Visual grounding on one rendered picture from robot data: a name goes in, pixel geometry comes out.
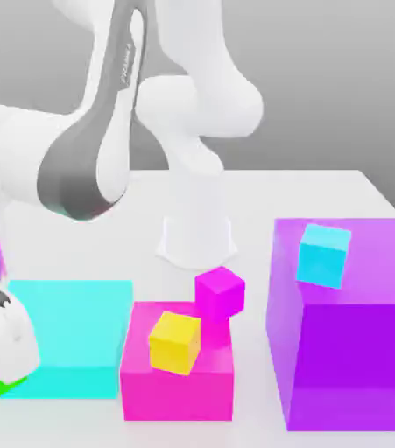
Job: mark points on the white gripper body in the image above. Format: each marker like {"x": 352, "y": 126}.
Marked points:
{"x": 6, "y": 336}

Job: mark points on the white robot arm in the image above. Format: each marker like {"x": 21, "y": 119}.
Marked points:
{"x": 197, "y": 105}

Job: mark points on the small yellow cube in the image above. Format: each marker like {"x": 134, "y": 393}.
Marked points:
{"x": 174, "y": 344}

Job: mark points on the small magenta cube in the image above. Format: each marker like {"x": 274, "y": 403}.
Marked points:
{"x": 220, "y": 294}

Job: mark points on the small cyan cube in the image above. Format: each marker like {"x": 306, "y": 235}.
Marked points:
{"x": 323, "y": 257}

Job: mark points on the large cyan box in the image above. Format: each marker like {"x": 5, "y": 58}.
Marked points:
{"x": 74, "y": 332}

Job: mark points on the large pink box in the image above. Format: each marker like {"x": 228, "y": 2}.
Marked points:
{"x": 179, "y": 388}

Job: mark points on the large purple box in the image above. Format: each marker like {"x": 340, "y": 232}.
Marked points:
{"x": 354, "y": 350}

